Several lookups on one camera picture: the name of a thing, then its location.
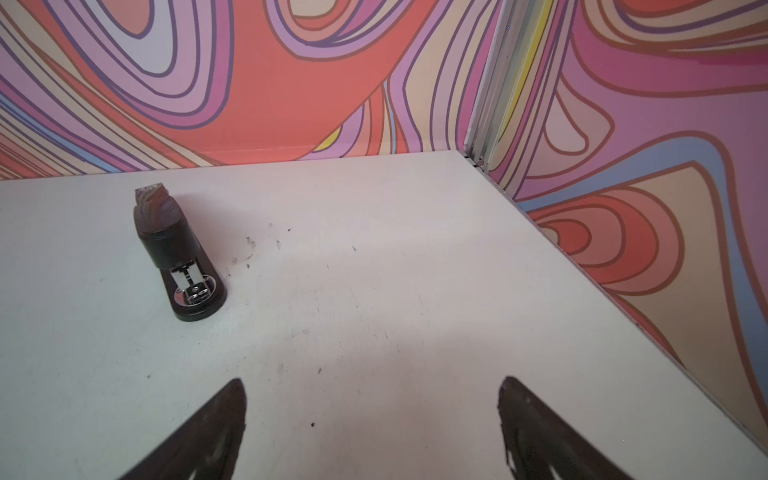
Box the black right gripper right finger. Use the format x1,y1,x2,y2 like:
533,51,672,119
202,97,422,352
497,376,629,479

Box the black stapler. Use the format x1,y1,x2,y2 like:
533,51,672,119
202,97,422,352
133,183,227,322

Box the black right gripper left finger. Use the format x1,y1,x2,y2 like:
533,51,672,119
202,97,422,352
122,378,247,479

